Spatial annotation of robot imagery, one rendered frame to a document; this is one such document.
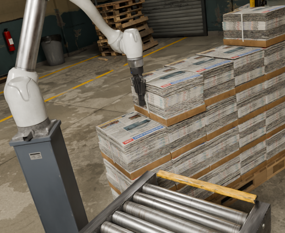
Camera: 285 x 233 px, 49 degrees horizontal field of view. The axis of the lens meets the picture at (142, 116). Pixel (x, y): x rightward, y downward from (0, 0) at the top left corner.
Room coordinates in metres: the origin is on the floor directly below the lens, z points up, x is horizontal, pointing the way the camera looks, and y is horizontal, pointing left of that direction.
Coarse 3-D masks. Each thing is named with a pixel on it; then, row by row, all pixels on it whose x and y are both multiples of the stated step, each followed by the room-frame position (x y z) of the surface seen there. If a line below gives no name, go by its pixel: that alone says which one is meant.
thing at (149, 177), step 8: (144, 176) 1.18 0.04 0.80; (152, 176) 1.17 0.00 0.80; (136, 184) 1.13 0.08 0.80; (128, 192) 1.08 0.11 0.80; (120, 200) 1.04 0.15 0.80; (128, 200) 1.04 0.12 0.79; (112, 208) 0.99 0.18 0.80; (120, 208) 1.00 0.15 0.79; (96, 216) 0.97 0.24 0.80; (104, 216) 0.96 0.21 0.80; (88, 224) 0.93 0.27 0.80; (96, 224) 0.92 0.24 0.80; (80, 232) 0.90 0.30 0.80; (88, 232) 0.89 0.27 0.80; (96, 232) 0.90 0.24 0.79
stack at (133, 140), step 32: (256, 96) 1.99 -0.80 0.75; (96, 128) 1.76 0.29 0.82; (128, 128) 1.66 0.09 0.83; (160, 128) 1.59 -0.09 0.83; (192, 128) 1.70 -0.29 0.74; (256, 128) 1.98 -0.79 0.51; (128, 160) 1.46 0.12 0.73; (192, 160) 1.67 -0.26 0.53; (256, 160) 1.97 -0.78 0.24; (192, 192) 1.66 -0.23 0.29
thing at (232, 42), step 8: (224, 40) 2.34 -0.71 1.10; (232, 40) 2.27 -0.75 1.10; (240, 40) 2.21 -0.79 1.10; (248, 40) 2.15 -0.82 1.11; (256, 40) 2.09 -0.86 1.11; (272, 40) 2.06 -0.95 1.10; (280, 40) 2.10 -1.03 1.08; (272, 72) 2.06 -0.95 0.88; (280, 72) 2.10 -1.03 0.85; (272, 104) 2.05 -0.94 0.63; (280, 128) 2.10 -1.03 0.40; (280, 152) 2.11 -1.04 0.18; (272, 160) 2.06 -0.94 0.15
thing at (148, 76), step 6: (150, 72) 1.94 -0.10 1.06; (156, 72) 1.92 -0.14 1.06; (162, 72) 1.90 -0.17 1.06; (168, 72) 1.87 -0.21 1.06; (144, 78) 1.83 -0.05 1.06; (150, 78) 1.81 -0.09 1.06; (132, 84) 1.88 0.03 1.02; (132, 90) 1.89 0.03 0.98; (132, 96) 1.90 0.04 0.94; (138, 102) 1.83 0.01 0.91; (144, 102) 1.77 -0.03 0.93; (144, 108) 1.79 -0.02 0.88
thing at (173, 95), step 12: (192, 72) 1.78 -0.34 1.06; (156, 84) 1.66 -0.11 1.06; (168, 84) 1.62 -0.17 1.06; (180, 84) 1.63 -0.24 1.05; (192, 84) 1.66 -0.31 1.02; (156, 96) 1.63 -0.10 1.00; (168, 96) 1.59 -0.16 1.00; (180, 96) 1.63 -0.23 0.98; (192, 96) 1.67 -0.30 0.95; (156, 108) 1.65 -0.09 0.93; (168, 108) 1.59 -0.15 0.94; (180, 108) 1.63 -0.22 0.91; (192, 108) 1.66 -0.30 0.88
